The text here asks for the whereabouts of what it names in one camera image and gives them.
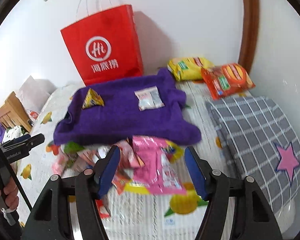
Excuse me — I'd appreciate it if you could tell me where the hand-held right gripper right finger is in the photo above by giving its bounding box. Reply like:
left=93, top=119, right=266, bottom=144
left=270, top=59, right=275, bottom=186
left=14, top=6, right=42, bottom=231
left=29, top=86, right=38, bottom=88
left=184, top=145, right=283, bottom=240

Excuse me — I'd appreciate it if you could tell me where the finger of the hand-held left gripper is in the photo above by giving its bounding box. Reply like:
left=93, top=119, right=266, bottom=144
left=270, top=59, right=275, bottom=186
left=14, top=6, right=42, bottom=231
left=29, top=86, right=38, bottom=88
left=5, top=134, right=45, bottom=153
left=0, top=134, right=32, bottom=147

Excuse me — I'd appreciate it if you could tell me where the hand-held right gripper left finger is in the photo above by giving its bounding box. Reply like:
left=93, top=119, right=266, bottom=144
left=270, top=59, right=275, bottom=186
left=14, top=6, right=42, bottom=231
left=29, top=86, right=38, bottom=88
left=21, top=145, right=122, bottom=240

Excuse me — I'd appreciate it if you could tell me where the pile of small snack packets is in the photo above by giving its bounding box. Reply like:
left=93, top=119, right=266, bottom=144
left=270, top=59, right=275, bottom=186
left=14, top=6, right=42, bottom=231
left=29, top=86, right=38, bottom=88
left=52, top=140, right=145, bottom=220

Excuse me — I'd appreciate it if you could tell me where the purple fabric tray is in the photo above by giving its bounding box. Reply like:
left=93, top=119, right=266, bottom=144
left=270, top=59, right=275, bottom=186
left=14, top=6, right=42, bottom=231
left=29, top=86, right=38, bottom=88
left=53, top=67, right=202, bottom=147

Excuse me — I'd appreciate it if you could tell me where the triangular yellow-green snack packet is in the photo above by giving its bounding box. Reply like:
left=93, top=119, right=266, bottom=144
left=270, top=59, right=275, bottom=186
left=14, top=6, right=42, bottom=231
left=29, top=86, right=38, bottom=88
left=82, top=88, right=105, bottom=110

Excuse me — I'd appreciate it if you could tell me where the white pink snack packet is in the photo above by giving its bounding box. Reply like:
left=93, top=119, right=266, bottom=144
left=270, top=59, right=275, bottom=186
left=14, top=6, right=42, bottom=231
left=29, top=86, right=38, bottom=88
left=134, top=86, right=165, bottom=111

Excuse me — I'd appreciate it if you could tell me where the person's left hand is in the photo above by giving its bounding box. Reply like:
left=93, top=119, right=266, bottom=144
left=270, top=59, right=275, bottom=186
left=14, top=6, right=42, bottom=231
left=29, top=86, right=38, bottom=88
left=0, top=179, right=19, bottom=212

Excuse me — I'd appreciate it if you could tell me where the white green patterned object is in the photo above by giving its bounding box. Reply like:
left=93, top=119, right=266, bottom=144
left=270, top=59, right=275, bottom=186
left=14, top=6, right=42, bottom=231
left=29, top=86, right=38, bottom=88
left=4, top=126, right=24, bottom=140

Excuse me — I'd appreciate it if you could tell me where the wooden cabinet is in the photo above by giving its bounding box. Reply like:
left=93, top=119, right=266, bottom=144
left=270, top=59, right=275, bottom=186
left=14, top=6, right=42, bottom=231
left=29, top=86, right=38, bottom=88
left=0, top=91, right=33, bottom=133

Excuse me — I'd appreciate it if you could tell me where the fruit-printed bed mat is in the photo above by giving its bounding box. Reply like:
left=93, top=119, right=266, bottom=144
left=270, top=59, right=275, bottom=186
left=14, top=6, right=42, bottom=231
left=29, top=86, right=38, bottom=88
left=5, top=80, right=297, bottom=240

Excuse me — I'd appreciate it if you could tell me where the white plastic bag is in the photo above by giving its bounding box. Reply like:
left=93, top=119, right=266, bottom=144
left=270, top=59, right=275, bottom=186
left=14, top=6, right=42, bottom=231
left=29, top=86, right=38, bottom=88
left=16, top=75, right=57, bottom=123

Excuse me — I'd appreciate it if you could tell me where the grey checked blanket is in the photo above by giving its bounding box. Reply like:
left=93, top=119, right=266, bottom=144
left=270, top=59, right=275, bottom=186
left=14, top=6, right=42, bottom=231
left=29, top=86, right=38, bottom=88
left=205, top=96, right=300, bottom=212

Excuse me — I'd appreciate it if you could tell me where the orange snack bag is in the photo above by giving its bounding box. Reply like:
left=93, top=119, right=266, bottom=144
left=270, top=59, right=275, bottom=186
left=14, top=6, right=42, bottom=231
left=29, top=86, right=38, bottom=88
left=201, top=63, right=256, bottom=100

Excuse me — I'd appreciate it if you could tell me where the yellow snack bag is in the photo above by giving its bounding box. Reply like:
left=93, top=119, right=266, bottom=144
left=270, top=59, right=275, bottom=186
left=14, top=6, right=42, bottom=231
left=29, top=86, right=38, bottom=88
left=167, top=56, right=215, bottom=82

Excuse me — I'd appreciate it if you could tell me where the red paper bag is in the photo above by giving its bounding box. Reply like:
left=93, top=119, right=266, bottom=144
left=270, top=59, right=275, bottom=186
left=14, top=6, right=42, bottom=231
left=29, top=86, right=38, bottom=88
left=60, top=0, right=144, bottom=87

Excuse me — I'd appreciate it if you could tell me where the black cable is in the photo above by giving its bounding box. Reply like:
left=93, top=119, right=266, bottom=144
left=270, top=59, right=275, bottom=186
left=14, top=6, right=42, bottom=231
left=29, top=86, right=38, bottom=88
left=0, top=132, right=33, bottom=211

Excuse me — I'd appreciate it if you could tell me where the brown wooden frame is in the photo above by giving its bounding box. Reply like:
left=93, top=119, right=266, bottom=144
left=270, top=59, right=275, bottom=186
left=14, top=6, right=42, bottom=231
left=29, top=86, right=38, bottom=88
left=237, top=0, right=260, bottom=74

